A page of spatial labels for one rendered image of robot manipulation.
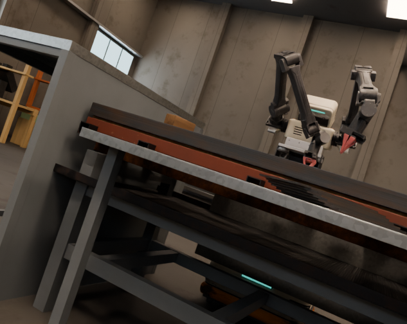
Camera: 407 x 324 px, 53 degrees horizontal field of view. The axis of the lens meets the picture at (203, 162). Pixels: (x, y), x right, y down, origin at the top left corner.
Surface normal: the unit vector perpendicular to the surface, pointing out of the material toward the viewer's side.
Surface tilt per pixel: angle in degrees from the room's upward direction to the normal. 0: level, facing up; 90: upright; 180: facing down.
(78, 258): 90
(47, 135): 90
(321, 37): 90
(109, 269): 90
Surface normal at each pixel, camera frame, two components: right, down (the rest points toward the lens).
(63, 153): 0.86, 0.29
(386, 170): -0.36, -0.14
